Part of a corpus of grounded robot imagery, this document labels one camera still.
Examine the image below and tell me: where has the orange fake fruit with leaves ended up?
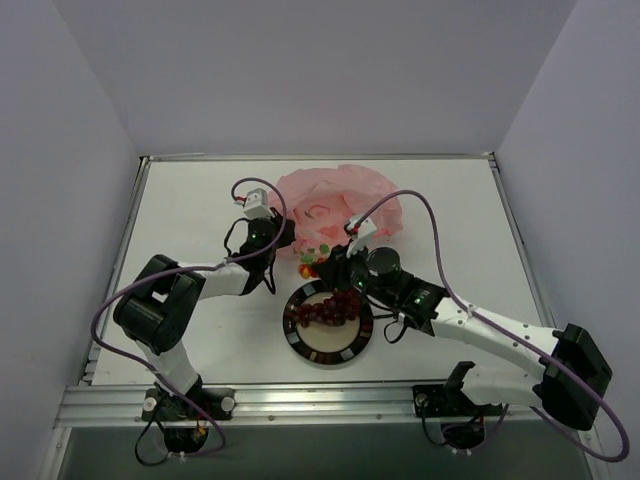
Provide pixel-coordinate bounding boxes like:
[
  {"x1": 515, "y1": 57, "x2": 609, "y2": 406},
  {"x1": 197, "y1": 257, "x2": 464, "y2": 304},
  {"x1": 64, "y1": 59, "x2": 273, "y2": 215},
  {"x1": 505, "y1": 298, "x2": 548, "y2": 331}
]
[{"x1": 297, "y1": 243, "x2": 330, "y2": 280}]

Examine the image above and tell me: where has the red fake grape bunch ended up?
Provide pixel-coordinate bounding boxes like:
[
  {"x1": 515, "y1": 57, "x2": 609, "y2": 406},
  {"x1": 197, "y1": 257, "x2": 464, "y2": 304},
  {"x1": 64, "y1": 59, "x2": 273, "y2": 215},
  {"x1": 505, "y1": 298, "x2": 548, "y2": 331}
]
[{"x1": 283, "y1": 284, "x2": 363, "y2": 328}]

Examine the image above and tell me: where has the pink plastic bag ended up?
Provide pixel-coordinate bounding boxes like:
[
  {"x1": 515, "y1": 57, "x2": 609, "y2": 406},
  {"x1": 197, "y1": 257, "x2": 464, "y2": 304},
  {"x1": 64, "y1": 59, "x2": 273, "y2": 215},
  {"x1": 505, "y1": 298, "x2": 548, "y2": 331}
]
[{"x1": 268, "y1": 164, "x2": 397, "y2": 261}]

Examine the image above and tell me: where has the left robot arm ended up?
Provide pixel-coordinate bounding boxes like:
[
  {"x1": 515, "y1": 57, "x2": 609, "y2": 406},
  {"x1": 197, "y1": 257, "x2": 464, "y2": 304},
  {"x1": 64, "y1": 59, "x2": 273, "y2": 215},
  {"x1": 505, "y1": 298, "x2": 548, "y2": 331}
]
[{"x1": 113, "y1": 212, "x2": 295, "y2": 419}]

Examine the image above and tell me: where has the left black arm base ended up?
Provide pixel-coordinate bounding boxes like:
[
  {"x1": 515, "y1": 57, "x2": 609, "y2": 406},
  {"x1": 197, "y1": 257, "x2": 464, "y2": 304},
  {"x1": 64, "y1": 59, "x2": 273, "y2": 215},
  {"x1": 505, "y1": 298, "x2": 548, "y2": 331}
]
[{"x1": 134, "y1": 383, "x2": 235, "y2": 466}]

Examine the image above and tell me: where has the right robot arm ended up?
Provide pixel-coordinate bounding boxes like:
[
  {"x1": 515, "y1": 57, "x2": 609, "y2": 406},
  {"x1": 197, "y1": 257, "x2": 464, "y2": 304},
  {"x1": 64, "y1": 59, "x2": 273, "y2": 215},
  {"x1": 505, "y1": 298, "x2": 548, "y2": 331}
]
[{"x1": 310, "y1": 246, "x2": 612, "y2": 431}]

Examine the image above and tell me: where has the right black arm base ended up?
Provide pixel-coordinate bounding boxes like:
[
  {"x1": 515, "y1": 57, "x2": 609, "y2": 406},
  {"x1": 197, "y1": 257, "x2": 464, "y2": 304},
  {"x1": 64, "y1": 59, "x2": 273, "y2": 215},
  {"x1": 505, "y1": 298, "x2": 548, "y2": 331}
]
[{"x1": 412, "y1": 384, "x2": 506, "y2": 456}]

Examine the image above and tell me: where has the dark rimmed beige plate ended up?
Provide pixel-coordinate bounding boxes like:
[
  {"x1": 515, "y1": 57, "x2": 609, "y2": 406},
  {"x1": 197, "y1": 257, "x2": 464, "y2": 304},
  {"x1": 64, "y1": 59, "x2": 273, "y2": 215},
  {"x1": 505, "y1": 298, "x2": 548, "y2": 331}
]
[{"x1": 282, "y1": 281, "x2": 374, "y2": 370}]

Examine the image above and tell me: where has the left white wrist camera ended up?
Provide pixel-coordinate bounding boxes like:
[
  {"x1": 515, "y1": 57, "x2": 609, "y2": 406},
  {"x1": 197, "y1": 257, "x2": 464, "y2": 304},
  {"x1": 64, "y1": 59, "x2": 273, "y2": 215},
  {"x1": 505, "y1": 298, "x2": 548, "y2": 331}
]
[{"x1": 234, "y1": 188, "x2": 273, "y2": 220}]

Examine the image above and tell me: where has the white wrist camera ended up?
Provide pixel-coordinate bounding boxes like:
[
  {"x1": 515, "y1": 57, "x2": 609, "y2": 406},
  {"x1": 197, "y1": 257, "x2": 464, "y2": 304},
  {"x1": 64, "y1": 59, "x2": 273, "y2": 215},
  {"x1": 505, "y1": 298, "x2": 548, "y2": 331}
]
[
  {"x1": 234, "y1": 188, "x2": 273, "y2": 220},
  {"x1": 344, "y1": 215, "x2": 377, "y2": 258}
]

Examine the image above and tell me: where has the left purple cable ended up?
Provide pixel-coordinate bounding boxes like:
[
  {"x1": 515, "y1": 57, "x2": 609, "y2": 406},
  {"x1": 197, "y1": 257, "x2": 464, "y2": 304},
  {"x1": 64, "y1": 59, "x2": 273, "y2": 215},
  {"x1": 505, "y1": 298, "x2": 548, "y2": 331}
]
[{"x1": 89, "y1": 177, "x2": 289, "y2": 459}]

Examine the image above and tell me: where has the purple cable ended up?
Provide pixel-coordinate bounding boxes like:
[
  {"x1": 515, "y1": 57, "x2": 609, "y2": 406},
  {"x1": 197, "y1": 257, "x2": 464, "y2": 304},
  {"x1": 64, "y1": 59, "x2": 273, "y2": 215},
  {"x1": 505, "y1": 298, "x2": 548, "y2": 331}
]
[
  {"x1": 89, "y1": 177, "x2": 289, "y2": 459},
  {"x1": 349, "y1": 189, "x2": 630, "y2": 461}
]

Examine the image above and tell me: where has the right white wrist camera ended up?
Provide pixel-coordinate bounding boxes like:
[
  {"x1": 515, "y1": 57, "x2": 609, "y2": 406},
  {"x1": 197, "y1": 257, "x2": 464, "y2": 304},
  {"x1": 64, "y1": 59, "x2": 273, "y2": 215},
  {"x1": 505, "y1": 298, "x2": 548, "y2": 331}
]
[{"x1": 344, "y1": 215, "x2": 377, "y2": 258}]

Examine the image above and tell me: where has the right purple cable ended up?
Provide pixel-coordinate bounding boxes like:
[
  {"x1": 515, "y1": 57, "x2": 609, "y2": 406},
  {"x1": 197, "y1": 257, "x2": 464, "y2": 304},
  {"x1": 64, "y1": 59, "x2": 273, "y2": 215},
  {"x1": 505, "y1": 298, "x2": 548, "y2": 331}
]
[{"x1": 349, "y1": 189, "x2": 630, "y2": 461}]

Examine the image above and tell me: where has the aluminium front rail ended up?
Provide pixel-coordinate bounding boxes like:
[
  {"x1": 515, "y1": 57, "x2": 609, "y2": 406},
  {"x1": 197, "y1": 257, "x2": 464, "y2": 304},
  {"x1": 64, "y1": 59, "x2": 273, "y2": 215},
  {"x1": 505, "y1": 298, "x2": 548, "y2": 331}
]
[{"x1": 54, "y1": 377, "x2": 599, "y2": 429}]

